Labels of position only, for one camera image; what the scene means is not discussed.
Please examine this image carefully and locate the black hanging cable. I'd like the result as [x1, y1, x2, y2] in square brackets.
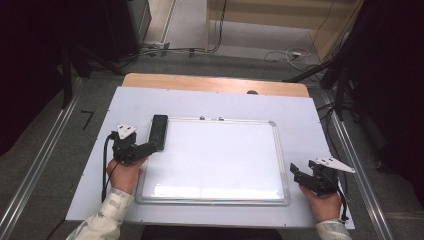
[209, 0, 229, 54]

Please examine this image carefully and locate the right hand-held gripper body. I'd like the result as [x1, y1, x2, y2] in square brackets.
[306, 157, 356, 197]

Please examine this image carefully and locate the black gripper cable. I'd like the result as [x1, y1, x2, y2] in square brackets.
[321, 169, 351, 223]
[101, 132, 118, 203]

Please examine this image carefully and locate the large white table sheet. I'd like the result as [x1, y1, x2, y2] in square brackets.
[65, 86, 356, 231]

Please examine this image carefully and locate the black metal stand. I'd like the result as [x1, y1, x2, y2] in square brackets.
[282, 31, 356, 122]
[59, 41, 125, 110]

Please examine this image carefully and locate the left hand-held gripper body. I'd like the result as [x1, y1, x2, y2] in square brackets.
[111, 123, 148, 165]

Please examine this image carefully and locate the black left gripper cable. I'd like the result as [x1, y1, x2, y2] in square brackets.
[101, 132, 118, 203]

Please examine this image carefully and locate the black tape corner mark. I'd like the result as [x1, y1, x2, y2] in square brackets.
[80, 110, 96, 131]

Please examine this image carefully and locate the person's right hand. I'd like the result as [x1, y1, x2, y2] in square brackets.
[298, 183, 343, 223]

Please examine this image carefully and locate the light wooden shelf unit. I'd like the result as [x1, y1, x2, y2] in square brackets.
[204, 0, 365, 62]

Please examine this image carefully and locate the aluminium floor rail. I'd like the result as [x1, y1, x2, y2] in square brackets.
[0, 77, 83, 240]
[321, 91, 397, 240]

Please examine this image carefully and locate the person's left hand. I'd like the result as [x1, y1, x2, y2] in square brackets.
[106, 157, 148, 195]

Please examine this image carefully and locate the white floor cable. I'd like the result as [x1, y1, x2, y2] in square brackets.
[264, 47, 313, 65]

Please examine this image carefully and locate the black whiteboard eraser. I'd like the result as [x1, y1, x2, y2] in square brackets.
[147, 114, 169, 152]

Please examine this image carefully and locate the person's dark clothing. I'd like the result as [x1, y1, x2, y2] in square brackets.
[140, 225, 285, 240]

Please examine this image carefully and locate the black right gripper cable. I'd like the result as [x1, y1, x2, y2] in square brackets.
[321, 169, 351, 223]

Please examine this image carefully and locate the black floor cable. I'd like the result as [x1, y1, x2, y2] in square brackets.
[316, 101, 339, 161]

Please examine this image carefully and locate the black cabinet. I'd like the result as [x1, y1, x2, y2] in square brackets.
[102, 0, 153, 64]

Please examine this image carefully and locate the silver framed whiteboard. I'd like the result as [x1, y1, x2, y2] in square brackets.
[135, 116, 291, 206]

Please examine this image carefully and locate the grey power strip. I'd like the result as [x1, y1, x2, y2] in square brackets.
[141, 41, 171, 57]

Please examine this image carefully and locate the wooden table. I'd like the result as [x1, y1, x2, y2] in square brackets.
[121, 72, 311, 99]

